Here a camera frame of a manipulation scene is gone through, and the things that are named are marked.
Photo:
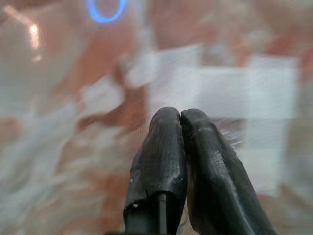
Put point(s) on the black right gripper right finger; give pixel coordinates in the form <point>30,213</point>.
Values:
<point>217,181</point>

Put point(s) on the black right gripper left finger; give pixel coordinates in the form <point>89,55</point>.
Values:
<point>159,176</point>

